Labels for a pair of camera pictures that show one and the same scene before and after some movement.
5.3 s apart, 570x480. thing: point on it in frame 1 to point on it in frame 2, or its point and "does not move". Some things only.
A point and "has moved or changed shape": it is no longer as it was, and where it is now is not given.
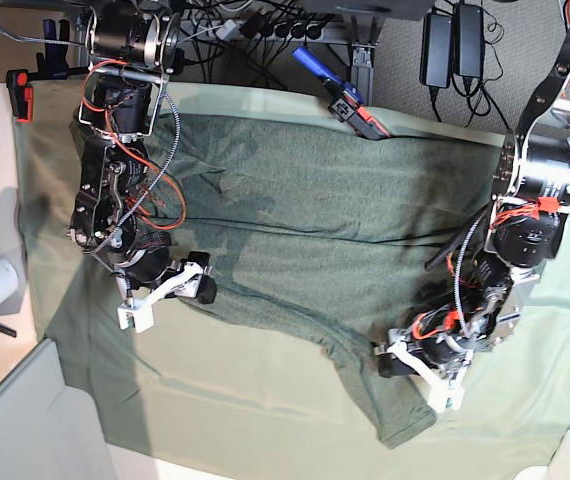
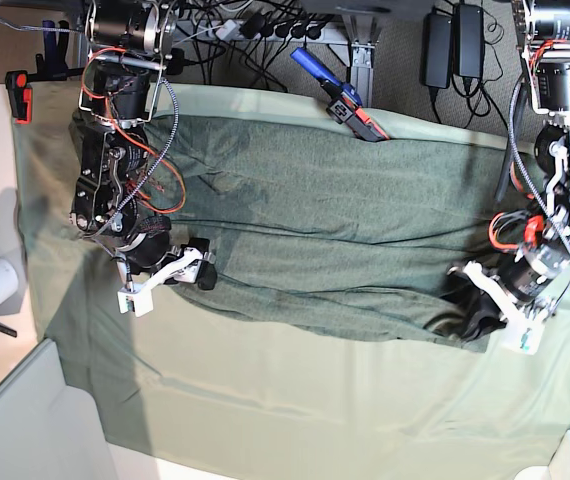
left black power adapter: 468,40 does not move
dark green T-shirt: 322,235 has moved or changed shape
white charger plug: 228,30 does not move
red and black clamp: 21,95 does not move
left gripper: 391,365 to 484,317
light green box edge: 34,426 does not move
